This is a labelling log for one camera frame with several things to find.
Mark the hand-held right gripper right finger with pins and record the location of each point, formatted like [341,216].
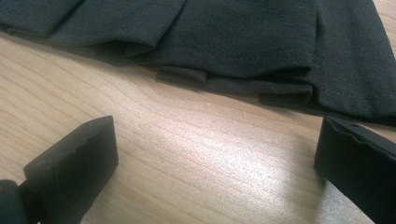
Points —
[358,174]

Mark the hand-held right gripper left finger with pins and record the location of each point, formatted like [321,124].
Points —
[74,165]

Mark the dark green cloth garment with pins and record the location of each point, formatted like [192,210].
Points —
[218,37]

